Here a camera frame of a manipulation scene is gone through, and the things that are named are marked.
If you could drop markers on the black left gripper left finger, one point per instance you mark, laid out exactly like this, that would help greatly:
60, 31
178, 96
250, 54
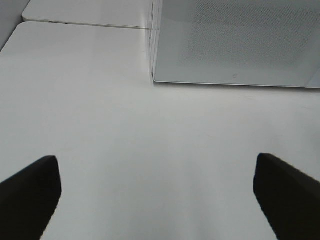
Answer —
28, 200

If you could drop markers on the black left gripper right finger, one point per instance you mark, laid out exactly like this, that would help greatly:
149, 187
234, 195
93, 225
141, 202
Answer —
289, 199

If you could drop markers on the white microwave oven body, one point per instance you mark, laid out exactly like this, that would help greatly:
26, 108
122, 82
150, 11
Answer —
153, 37

